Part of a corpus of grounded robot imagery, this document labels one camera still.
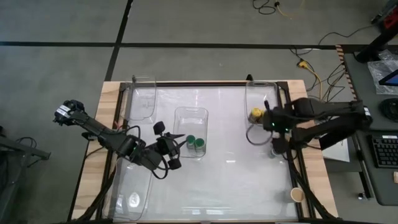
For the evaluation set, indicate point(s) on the black metal rig frame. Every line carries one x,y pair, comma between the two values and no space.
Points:
202,84

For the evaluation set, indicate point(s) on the yellow lid spice jar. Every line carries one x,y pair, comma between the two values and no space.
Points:
256,113

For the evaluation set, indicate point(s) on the clear plastic bag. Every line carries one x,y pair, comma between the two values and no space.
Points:
377,71

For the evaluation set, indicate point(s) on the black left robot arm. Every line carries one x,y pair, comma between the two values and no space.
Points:
96,127

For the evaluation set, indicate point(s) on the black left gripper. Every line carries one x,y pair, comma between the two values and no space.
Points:
166,146

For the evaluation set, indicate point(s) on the white paper sheet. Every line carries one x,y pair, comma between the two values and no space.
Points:
337,152

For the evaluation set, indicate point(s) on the dark grey desk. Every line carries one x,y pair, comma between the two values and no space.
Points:
382,186

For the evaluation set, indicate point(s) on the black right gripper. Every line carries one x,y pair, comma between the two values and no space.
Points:
278,121

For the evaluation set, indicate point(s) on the red tool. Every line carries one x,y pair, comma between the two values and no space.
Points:
391,21

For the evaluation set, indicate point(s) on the grey desk with striped edge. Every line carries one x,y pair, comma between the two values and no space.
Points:
367,87

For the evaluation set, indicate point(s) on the blue screen tablet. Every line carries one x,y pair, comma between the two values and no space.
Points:
391,79

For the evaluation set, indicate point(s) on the small black knob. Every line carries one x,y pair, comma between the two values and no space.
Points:
360,196

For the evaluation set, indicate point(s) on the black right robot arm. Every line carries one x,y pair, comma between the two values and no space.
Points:
329,109

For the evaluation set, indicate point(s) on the black keyboard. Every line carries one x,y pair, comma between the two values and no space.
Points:
385,151

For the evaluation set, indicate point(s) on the tan lid spice jar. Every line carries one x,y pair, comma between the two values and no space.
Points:
297,194

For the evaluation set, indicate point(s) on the clear plastic bin with sticker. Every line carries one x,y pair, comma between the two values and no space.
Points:
133,189

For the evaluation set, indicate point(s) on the black floor beam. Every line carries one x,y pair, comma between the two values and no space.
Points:
329,143

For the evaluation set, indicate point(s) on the grey metal stand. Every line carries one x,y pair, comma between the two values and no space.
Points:
25,148

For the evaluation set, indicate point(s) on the brown item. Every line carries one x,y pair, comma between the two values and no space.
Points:
395,177

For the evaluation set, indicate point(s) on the black desk leg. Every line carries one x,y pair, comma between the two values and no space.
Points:
371,48

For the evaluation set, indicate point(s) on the light wooden table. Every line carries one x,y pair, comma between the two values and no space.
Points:
93,174

